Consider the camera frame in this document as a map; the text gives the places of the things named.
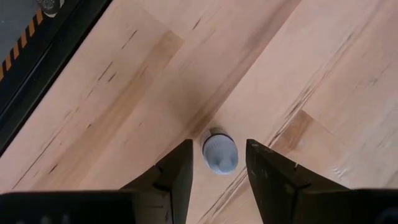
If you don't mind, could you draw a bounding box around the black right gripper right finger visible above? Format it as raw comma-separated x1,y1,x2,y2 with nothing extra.
245,139,398,224

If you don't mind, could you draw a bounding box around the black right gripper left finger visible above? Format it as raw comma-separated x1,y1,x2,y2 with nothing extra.
0,139,194,224

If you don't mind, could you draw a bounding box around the small purple colouring bottle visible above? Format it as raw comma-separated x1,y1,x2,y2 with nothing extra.
200,128,239,175

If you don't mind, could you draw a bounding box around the yellow black hazard tape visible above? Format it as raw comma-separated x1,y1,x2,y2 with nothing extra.
0,7,44,82

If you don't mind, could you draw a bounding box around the dark round foot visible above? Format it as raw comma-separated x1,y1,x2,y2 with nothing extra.
36,0,65,19

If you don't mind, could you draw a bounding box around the black aluminium table frame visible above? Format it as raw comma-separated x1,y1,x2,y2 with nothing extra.
0,0,113,156

